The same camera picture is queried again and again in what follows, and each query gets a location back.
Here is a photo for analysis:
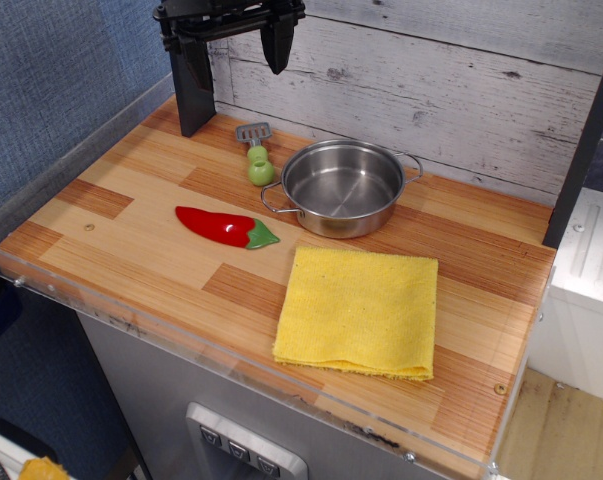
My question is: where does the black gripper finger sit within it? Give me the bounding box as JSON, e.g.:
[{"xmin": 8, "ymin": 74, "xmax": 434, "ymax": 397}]
[
  {"xmin": 260, "ymin": 13, "xmax": 297, "ymax": 75},
  {"xmin": 168, "ymin": 35, "xmax": 213, "ymax": 92}
]

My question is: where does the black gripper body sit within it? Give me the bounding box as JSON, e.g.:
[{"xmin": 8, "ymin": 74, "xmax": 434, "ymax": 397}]
[{"xmin": 153, "ymin": 0, "xmax": 305, "ymax": 41}]

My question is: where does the small steel pot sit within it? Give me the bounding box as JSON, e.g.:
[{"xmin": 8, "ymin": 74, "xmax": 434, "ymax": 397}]
[{"xmin": 261, "ymin": 139, "xmax": 424, "ymax": 239}]

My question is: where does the red toy pepper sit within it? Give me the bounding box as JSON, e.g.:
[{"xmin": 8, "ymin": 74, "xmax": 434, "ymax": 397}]
[{"xmin": 175, "ymin": 206, "xmax": 280, "ymax": 250}]

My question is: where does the yellow cloth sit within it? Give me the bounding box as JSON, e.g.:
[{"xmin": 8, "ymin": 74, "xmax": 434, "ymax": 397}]
[{"xmin": 272, "ymin": 247, "xmax": 438, "ymax": 381}]

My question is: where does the clear acrylic table guard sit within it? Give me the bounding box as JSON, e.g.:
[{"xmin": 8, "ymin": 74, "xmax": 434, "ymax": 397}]
[{"xmin": 0, "ymin": 79, "xmax": 554, "ymax": 479}]

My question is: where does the grey toy fridge front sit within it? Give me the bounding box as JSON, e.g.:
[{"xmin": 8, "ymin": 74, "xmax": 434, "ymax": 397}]
[{"xmin": 79, "ymin": 314, "xmax": 441, "ymax": 479}]

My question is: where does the silver dispenser button panel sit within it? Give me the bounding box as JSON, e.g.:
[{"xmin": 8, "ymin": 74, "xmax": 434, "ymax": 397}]
[{"xmin": 185, "ymin": 402, "xmax": 309, "ymax": 479}]

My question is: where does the white side cabinet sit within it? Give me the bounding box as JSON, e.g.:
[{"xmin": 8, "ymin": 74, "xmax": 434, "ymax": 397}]
[{"xmin": 528, "ymin": 188, "xmax": 603, "ymax": 399}]

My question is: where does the yellow object bottom left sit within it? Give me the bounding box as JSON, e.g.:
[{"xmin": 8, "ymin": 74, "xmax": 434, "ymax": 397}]
[{"xmin": 18, "ymin": 457, "xmax": 70, "ymax": 480}]

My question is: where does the green handled toy spatula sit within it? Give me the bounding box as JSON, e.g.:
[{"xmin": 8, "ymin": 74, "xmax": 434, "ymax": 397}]
[{"xmin": 235, "ymin": 122, "xmax": 275, "ymax": 187}]

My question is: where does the dark grey right post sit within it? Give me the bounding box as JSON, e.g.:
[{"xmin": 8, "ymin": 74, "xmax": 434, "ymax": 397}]
[{"xmin": 542, "ymin": 75, "xmax": 603, "ymax": 249}]

